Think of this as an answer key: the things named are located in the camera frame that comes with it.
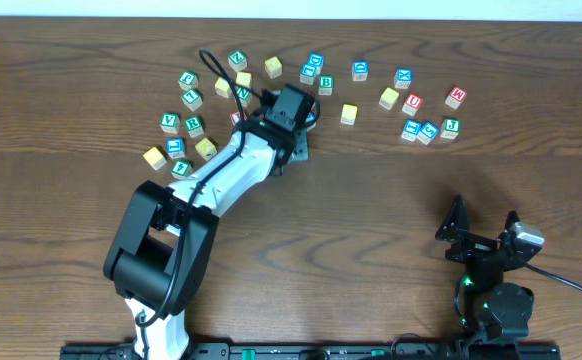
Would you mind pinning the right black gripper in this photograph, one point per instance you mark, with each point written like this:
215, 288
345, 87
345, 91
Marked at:
473, 247

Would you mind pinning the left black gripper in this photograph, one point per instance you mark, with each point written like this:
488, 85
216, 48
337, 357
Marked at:
303, 150

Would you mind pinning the red I block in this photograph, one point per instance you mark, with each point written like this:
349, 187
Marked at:
237, 117

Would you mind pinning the blue 2 block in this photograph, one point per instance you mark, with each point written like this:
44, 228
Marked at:
311, 121

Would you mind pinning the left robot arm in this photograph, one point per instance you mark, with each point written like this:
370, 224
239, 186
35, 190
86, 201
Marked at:
160, 252

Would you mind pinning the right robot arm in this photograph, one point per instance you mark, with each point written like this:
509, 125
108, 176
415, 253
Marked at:
494, 313

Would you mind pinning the yellow block centre right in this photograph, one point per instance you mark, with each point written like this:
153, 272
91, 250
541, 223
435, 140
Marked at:
348, 114

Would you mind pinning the green B block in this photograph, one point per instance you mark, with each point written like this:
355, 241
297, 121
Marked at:
325, 85

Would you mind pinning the blue block left of D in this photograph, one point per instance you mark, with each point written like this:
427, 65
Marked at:
307, 74

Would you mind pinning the green N block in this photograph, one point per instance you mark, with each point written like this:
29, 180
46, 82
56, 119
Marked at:
244, 96

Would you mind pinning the yellow block top centre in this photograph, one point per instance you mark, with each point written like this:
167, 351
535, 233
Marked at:
273, 67

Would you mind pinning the yellow block near L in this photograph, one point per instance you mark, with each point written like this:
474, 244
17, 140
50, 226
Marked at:
206, 149

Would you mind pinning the pale yellow block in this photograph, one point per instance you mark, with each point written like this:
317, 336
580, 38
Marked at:
244, 80

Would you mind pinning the blue D block upper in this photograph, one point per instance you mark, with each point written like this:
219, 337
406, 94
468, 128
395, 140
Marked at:
317, 61

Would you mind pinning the yellow block left upper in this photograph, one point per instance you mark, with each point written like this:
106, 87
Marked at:
222, 88

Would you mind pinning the green J block right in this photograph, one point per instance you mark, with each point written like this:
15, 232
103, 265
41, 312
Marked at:
450, 128

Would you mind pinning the green j block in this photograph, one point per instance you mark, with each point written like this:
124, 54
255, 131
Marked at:
188, 80
450, 128

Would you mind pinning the blue G block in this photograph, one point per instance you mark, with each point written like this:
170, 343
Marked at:
427, 133

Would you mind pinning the blue D block right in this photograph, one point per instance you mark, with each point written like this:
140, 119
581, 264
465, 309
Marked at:
360, 71

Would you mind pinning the green R block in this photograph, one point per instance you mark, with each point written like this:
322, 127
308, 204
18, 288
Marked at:
194, 126

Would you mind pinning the green Z block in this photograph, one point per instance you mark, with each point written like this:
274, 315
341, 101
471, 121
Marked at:
237, 60

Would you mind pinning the green 7 block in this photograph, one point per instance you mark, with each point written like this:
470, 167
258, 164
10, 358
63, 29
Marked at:
192, 99

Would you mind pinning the blue block lower right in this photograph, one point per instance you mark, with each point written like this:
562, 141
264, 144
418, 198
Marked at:
411, 130

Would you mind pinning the green 4 block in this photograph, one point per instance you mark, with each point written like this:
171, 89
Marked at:
181, 169

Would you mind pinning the blue L block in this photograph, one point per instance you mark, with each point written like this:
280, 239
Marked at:
176, 148

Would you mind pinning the red U block right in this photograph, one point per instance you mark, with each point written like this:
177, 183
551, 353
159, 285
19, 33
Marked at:
412, 104

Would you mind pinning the red M block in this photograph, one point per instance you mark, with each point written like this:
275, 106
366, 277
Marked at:
455, 97

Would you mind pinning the green J block upper left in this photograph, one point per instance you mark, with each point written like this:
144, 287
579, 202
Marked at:
188, 80

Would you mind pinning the green V block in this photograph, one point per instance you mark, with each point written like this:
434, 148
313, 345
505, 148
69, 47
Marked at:
170, 123

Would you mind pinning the blue X block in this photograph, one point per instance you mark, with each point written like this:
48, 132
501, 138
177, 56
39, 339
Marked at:
403, 78

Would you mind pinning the yellow G block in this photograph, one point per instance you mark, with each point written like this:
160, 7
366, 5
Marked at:
155, 157

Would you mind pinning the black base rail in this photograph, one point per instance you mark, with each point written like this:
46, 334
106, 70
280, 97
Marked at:
403, 350

